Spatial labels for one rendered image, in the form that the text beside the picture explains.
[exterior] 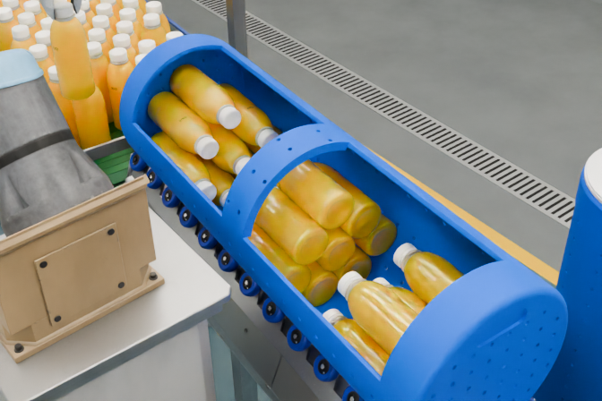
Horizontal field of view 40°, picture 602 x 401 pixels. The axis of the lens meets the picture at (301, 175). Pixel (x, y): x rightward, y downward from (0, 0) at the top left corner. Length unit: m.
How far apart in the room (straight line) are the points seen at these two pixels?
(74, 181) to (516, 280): 0.57
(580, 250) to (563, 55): 2.75
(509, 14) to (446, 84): 0.88
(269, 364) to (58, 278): 0.49
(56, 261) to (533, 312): 0.60
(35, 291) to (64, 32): 0.72
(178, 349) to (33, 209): 0.29
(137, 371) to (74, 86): 0.73
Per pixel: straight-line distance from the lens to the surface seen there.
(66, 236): 1.04
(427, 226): 1.35
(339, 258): 1.35
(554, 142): 3.64
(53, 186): 1.07
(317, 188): 1.28
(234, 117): 1.50
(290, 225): 1.28
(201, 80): 1.57
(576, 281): 1.70
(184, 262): 1.20
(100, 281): 1.11
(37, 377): 1.10
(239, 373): 2.19
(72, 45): 1.68
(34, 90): 1.11
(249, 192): 1.27
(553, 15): 4.77
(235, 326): 1.50
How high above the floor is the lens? 1.94
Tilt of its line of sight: 36 degrees down
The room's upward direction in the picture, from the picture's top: 1 degrees counter-clockwise
